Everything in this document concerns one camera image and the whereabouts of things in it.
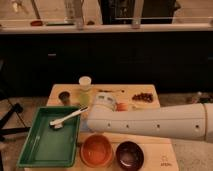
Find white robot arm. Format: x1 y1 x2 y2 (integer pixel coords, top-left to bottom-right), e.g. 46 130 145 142
86 92 213 143

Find green plastic tray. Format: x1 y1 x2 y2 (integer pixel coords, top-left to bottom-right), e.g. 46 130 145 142
17 106 80 168

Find small dark utensil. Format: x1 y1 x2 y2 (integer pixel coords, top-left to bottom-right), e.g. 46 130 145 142
97 89 125 93

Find clear cup with white lid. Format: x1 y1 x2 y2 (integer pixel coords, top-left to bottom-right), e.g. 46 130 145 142
79 76 92 106

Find orange fruit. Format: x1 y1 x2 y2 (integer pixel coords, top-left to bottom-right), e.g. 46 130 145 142
116 103 128 111

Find small dark metal cup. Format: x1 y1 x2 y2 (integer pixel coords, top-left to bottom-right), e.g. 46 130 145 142
58 91 70 106

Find white dish brush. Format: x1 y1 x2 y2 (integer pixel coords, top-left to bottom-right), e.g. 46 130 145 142
49 107 88 129

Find orange bowl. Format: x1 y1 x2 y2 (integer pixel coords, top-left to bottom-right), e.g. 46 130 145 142
80 134 114 168

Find dark purple bowl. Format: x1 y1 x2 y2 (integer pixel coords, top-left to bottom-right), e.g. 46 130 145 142
115 141 144 171

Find black tripod stand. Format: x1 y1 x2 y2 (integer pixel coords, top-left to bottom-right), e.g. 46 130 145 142
0 103 29 141

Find red bowl on shelf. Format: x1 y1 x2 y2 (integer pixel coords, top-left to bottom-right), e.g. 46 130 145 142
30 20 44 26

